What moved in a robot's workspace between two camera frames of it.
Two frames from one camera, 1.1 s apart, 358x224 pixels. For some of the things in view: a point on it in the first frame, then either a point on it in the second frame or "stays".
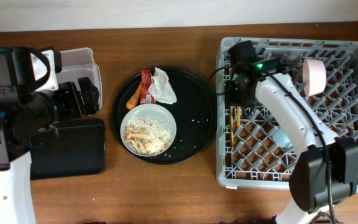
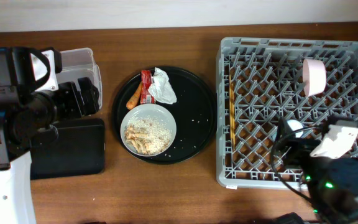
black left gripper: x=76 y=107 stays
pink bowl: x=314 y=76 stays
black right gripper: x=231 y=94 -> x=302 y=147
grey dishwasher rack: x=337 y=76 stays
